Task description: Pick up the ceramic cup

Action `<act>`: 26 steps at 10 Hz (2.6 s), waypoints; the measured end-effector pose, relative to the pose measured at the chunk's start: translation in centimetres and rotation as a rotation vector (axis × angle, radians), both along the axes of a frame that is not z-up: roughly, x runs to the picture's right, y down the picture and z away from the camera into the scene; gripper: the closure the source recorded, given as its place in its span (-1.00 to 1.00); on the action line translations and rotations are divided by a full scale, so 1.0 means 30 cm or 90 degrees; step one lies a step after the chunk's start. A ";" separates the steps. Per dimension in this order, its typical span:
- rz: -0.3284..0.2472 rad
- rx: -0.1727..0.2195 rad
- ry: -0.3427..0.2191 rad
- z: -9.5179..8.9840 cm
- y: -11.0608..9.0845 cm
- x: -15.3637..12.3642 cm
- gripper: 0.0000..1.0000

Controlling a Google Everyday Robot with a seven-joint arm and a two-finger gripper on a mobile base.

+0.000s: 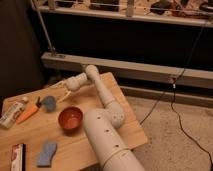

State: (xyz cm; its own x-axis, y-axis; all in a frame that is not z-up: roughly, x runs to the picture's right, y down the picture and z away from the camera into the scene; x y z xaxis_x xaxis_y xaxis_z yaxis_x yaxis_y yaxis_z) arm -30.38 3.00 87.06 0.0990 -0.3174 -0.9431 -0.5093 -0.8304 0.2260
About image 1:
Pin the grey metal frame beam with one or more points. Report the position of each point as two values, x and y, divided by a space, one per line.
131 70

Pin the red bowl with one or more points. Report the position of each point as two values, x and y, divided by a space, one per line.
70 118

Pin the blue sponge cloth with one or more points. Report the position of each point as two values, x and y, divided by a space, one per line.
45 157

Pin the upper cluttered shelf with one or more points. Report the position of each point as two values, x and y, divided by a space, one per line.
179 12

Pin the orange toy carrot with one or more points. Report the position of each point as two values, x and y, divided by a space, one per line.
29 112

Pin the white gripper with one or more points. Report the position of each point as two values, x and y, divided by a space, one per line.
73 84

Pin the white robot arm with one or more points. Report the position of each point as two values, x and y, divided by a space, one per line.
101 124

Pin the metal diagonal pole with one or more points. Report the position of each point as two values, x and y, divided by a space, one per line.
51 48

